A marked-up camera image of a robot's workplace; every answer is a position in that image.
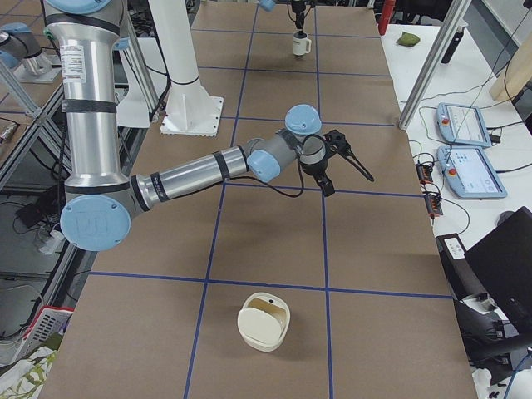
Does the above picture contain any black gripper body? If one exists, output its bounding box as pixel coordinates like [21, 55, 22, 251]
[290, 0, 307, 24]
[301, 159, 331, 183]

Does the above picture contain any white mug with handle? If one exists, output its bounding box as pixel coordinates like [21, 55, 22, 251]
[292, 32, 312, 57]

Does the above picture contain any red cylinder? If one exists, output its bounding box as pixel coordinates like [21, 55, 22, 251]
[377, 0, 396, 36]

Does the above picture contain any green bean bag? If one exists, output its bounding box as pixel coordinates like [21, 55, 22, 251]
[396, 32, 421, 47]

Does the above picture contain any near blue teach pendant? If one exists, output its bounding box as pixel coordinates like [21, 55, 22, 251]
[436, 145, 508, 200]

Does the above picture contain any blue teach pendant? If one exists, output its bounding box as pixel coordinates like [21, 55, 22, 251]
[436, 145, 508, 200]
[436, 102, 491, 148]

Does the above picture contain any far blue teach pendant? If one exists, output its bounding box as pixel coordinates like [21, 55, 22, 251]
[436, 102, 491, 148]

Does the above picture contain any white plastic basket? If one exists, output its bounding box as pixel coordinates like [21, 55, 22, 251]
[1, 306, 74, 367]

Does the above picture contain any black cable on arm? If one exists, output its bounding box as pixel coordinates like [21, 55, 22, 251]
[226, 135, 329, 199]

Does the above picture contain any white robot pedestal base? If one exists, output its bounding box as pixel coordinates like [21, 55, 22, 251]
[149, 0, 224, 136]

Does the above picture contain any aluminium frame post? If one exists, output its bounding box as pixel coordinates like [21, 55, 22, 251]
[398, 0, 471, 131]

